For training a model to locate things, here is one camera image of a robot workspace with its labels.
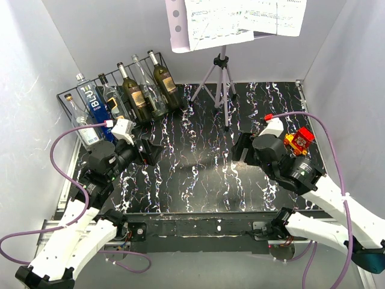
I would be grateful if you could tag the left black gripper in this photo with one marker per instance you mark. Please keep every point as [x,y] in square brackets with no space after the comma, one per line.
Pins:
[149,156]

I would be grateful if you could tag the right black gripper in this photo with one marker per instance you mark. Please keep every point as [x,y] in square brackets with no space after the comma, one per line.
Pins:
[244,141]

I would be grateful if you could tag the blue square bottle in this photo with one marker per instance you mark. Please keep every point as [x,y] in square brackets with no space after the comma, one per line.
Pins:
[90,96]

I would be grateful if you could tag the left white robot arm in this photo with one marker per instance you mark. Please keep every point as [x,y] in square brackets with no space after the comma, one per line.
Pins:
[83,231]

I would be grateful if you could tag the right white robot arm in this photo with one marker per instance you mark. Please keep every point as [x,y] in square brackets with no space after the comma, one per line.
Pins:
[355,225]

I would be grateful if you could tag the green wine bottle silver neck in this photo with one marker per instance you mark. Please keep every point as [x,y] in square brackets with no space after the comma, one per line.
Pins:
[135,96]

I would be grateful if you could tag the dark green wine bottle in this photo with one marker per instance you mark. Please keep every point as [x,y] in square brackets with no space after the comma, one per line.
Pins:
[166,83]

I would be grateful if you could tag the tall clear empty bottle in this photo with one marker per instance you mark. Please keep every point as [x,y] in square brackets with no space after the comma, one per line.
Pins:
[150,91]

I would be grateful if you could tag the clear bottle black cap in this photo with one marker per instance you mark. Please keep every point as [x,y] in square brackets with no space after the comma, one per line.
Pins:
[113,99]

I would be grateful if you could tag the red yellow toy block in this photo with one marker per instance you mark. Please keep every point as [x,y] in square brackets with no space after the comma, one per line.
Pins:
[300,141]

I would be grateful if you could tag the left sheet music page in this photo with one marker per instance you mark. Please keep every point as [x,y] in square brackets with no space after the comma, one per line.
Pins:
[215,23]

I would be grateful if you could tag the sheet music page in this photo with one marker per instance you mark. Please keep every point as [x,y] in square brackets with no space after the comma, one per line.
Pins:
[215,23]
[281,18]

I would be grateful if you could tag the right sheet music page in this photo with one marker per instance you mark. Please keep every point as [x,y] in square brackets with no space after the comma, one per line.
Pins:
[281,18]

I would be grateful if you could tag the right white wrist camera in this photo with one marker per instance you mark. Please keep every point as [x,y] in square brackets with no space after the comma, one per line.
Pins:
[274,126]

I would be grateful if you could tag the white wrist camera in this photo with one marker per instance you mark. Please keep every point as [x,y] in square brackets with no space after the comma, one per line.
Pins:
[122,130]
[274,126]

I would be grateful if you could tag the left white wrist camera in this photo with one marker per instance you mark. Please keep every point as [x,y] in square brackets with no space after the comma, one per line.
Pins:
[122,130]

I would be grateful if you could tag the black wire wine rack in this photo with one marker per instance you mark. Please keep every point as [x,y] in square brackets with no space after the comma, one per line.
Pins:
[97,86]

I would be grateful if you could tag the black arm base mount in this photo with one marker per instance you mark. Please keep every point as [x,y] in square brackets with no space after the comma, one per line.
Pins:
[199,232]

